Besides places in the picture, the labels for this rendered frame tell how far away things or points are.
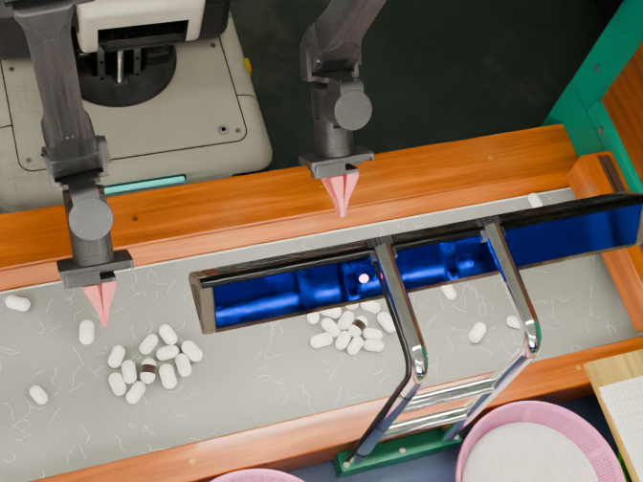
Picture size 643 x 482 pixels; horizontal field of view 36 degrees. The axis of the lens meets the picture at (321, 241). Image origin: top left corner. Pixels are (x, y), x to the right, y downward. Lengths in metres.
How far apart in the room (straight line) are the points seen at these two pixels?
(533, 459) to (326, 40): 0.71
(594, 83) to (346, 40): 0.54
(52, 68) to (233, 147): 1.11
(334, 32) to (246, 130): 0.93
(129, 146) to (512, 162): 0.88
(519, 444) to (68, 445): 0.68
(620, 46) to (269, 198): 0.62
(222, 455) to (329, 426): 0.16
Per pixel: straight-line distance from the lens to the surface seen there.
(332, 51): 1.42
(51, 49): 1.16
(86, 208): 1.32
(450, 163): 1.74
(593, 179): 1.71
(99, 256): 1.41
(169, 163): 2.23
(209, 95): 2.33
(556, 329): 1.69
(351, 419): 1.50
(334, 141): 1.49
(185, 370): 1.50
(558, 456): 1.62
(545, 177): 1.80
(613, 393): 1.64
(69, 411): 1.50
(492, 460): 1.58
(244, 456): 1.46
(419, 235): 1.25
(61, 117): 1.27
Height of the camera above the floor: 2.17
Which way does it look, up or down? 61 degrees down
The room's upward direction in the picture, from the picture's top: 21 degrees clockwise
